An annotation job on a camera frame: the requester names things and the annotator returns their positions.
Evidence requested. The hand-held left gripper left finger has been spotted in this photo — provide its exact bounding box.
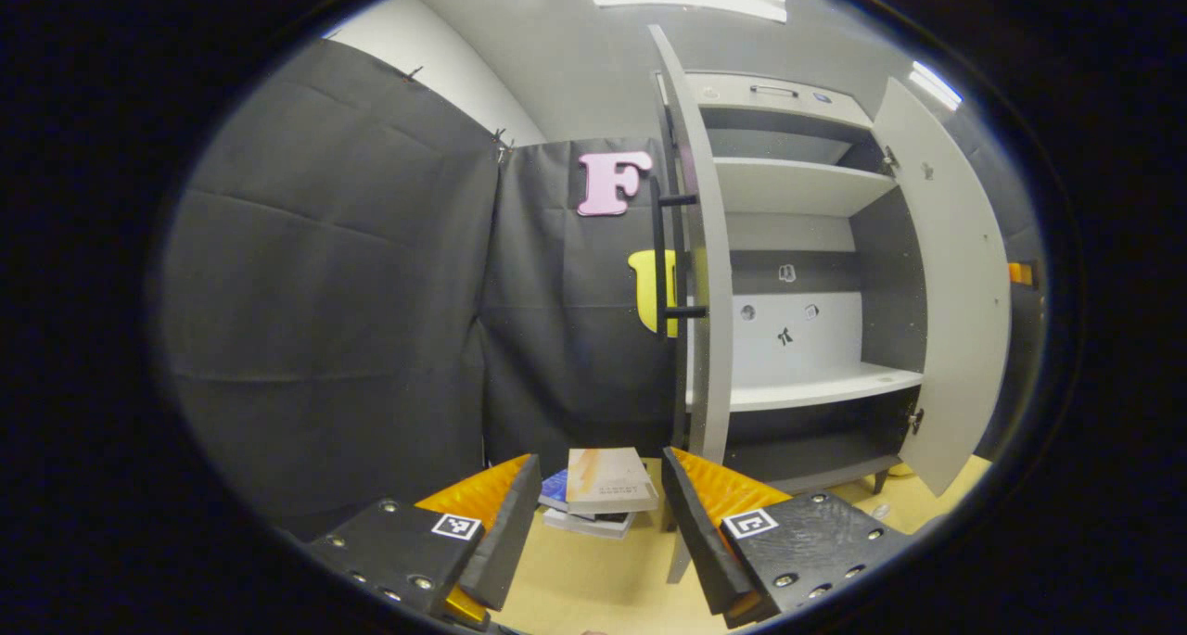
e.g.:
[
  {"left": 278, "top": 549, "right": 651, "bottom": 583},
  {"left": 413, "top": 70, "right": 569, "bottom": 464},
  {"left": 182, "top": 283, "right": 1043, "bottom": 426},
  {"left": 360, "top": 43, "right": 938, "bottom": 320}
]
[{"left": 311, "top": 454, "right": 543, "bottom": 629}]

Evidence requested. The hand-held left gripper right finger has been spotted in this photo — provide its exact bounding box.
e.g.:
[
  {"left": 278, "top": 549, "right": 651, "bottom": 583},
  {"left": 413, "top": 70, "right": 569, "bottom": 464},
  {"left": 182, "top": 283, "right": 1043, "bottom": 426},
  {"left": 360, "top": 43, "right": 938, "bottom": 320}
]
[{"left": 661, "top": 447, "right": 914, "bottom": 629}]

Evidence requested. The grey cabinet door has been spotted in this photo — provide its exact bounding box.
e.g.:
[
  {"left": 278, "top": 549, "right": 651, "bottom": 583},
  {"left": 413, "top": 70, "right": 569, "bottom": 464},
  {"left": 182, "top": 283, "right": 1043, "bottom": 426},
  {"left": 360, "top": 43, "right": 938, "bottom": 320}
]
[
  {"left": 872, "top": 77, "right": 1012, "bottom": 497},
  {"left": 646, "top": 25, "right": 736, "bottom": 585}
]

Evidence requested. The grey cabinet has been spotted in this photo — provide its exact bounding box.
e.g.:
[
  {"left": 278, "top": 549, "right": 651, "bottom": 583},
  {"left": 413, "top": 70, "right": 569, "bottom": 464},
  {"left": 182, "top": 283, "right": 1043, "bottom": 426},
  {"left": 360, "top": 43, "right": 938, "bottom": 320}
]
[{"left": 658, "top": 70, "right": 928, "bottom": 495}]

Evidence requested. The grey cabinet drawer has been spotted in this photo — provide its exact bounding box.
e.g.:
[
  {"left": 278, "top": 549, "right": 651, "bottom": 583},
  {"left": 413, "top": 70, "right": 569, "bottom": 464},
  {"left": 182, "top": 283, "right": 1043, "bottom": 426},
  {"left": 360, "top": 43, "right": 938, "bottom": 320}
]
[{"left": 660, "top": 71, "right": 874, "bottom": 128}]

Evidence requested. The white book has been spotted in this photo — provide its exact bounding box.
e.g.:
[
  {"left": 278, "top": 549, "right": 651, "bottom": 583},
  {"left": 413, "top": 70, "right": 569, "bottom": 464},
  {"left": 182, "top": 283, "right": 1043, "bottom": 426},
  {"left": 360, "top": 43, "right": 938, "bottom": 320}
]
[{"left": 544, "top": 508, "right": 637, "bottom": 540}]

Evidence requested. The beige cover book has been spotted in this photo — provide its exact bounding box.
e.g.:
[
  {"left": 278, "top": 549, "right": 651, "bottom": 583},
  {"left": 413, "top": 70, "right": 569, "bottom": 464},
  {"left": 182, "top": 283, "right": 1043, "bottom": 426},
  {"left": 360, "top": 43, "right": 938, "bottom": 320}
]
[{"left": 566, "top": 448, "right": 659, "bottom": 514}]

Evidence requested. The small ceiling light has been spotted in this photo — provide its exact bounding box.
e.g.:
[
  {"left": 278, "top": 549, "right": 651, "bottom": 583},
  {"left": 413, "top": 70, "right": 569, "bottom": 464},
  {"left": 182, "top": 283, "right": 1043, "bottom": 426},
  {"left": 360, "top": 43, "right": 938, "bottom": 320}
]
[{"left": 909, "top": 60, "right": 963, "bottom": 110}]

